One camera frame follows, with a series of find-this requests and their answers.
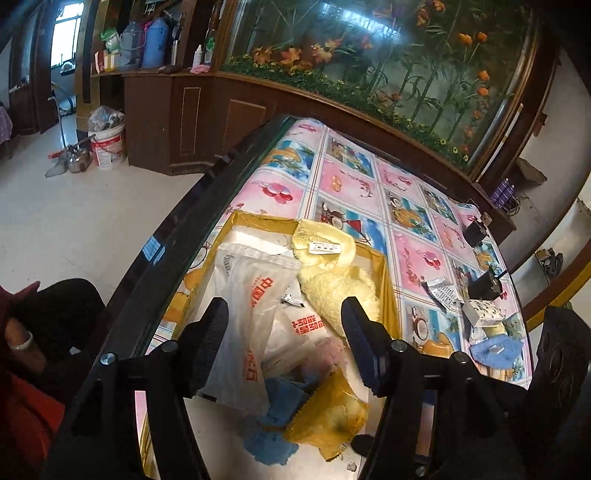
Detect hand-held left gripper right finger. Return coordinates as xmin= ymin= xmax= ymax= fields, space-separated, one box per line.
xmin=341 ymin=296 xmax=523 ymax=480

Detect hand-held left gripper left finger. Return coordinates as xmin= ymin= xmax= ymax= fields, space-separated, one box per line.
xmin=41 ymin=296 xmax=230 ymax=480

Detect white plastic mailer bag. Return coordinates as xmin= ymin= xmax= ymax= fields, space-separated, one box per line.
xmin=199 ymin=244 xmax=303 ymax=418
xmin=263 ymin=305 xmax=345 ymax=377

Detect pink fluffy cloth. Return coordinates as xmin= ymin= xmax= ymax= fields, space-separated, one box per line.
xmin=300 ymin=336 xmax=347 ymax=377

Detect blue towel with white tag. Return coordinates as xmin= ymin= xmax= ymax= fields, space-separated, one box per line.
xmin=468 ymin=333 xmax=525 ymax=368

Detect yellow fluffy towel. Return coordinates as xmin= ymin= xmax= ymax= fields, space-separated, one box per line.
xmin=298 ymin=258 xmax=382 ymax=335
xmin=480 ymin=322 xmax=516 ymax=340

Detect yellow plastic bag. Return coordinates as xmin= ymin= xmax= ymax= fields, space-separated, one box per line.
xmin=283 ymin=369 xmax=370 ymax=462

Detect blue fluffy towel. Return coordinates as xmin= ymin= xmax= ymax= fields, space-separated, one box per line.
xmin=242 ymin=374 xmax=324 ymax=467

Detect white patterned tissue pack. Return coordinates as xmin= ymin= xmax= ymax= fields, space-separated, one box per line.
xmin=462 ymin=299 xmax=507 ymax=328

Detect white plastic packet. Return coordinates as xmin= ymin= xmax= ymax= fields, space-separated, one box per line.
xmin=426 ymin=278 xmax=465 ymax=311

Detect foam box with yellow tape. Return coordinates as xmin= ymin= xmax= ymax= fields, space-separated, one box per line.
xmin=139 ymin=210 xmax=402 ymax=480

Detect black boxy device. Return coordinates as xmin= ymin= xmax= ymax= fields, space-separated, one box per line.
xmin=468 ymin=270 xmax=509 ymax=301

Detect black device with tan knob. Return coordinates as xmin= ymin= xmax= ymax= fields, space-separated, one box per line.
xmin=463 ymin=211 xmax=491 ymax=248

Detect white plastic bucket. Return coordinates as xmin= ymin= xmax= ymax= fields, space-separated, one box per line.
xmin=89 ymin=121 xmax=127 ymax=171

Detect steel kettle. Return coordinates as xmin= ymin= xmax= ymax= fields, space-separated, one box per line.
xmin=67 ymin=145 xmax=92 ymax=174

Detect grey dustpan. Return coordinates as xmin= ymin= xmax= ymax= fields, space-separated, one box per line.
xmin=45 ymin=152 xmax=70 ymax=179

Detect crumpled plastic waste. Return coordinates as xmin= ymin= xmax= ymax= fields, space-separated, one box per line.
xmin=88 ymin=105 xmax=125 ymax=135

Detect red and white carton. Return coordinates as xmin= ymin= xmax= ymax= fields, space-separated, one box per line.
xmin=95 ymin=50 xmax=122 ymax=73

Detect blue thermos flask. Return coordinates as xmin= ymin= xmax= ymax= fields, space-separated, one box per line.
xmin=141 ymin=17 xmax=169 ymax=69

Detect grey-blue water jug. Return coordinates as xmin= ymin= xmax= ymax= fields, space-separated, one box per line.
xmin=119 ymin=21 xmax=145 ymax=66

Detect large fish tank with plants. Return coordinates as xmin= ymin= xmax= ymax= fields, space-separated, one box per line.
xmin=222 ymin=0 xmax=550 ymax=176

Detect green snack packet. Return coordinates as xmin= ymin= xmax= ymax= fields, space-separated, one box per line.
xmin=100 ymin=28 xmax=122 ymax=54

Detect tangled black cables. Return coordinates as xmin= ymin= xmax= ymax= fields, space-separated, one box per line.
xmin=508 ymin=196 xmax=533 ymax=219

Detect silver bracelet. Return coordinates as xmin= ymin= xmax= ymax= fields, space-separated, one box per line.
xmin=8 ymin=330 xmax=36 ymax=352

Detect brown wall shelf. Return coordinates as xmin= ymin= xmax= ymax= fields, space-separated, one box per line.
xmin=516 ymin=157 xmax=548 ymax=185

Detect dark wooden door frame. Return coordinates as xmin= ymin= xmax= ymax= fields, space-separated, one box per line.
xmin=9 ymin=0 xmax=59 ymax=135

